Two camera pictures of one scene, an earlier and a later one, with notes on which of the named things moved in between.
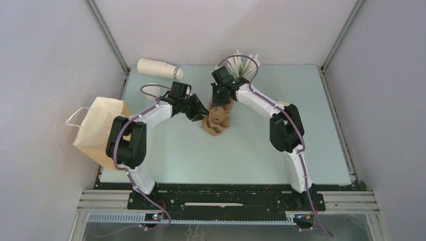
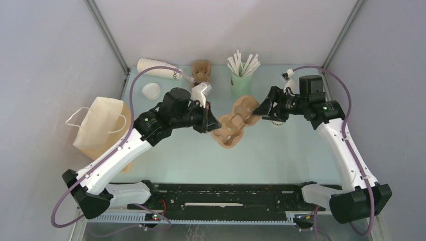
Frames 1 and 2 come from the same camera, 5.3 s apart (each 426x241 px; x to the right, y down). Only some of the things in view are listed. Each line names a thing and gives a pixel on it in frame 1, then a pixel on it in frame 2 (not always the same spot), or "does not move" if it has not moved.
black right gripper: (215, 100) -> (265, 109)
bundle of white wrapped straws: (237, 67) does not move
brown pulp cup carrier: (221, 111) -> (201, 72)
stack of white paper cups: (160, 68) does not move
